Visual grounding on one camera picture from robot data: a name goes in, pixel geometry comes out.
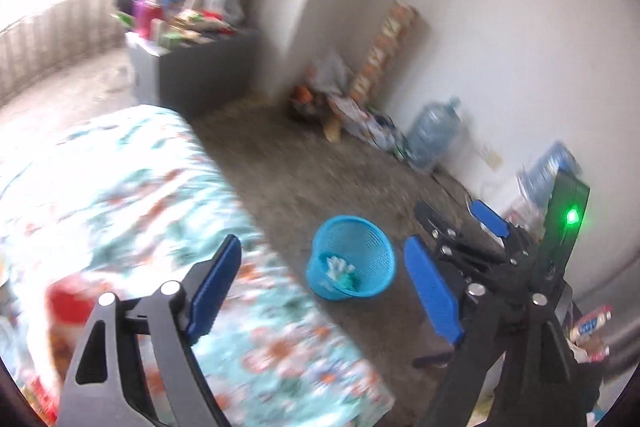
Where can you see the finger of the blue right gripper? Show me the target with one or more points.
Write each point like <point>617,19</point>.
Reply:
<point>491,220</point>

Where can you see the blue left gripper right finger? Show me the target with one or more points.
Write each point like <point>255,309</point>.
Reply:
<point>439,302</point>

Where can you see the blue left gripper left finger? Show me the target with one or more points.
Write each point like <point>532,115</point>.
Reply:
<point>206,285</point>

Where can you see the green plastic bag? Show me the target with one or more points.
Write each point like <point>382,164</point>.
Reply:
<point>347,282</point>

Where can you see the white sock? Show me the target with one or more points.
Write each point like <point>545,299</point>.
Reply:
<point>339,269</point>

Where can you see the blue plastic waste basket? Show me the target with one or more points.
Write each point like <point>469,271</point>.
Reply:
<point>362,244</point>

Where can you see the large water jug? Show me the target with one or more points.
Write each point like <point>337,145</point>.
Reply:
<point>432,133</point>

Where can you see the floral blue bed quilt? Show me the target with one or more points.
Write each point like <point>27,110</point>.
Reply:
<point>133,194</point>

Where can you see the red white snack bag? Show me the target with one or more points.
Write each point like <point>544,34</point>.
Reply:
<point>56,314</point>

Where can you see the patterned cardboard box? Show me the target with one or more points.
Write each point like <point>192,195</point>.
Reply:
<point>387,42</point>

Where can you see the grey cluttered side cabinet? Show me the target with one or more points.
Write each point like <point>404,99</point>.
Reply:
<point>194,79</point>

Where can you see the metal window railing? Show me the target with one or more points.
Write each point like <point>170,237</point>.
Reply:
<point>66,33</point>

